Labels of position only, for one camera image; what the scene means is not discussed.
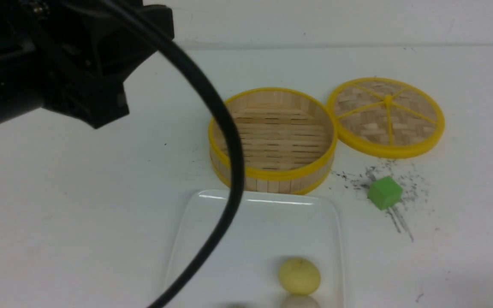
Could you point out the green cube block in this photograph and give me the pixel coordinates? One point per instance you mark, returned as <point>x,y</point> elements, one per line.
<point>385,193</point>

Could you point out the white rectangular plate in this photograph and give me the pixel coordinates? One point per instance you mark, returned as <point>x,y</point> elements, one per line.
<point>268,229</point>

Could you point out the white steamed bun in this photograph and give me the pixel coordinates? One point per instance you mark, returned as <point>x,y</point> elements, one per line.
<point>236,305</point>
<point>293,301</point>

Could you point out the bamboo steamer lid yellow rim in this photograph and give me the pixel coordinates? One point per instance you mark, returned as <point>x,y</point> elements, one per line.
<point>386,118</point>

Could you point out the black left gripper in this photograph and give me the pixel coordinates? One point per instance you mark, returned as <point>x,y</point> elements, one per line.
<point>66,56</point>

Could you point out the bamboo steamer basket yellow rim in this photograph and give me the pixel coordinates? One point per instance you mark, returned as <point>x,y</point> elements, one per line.
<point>288,139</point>

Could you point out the yellow steamed bun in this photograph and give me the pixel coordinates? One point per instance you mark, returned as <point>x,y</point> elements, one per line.
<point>299,276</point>

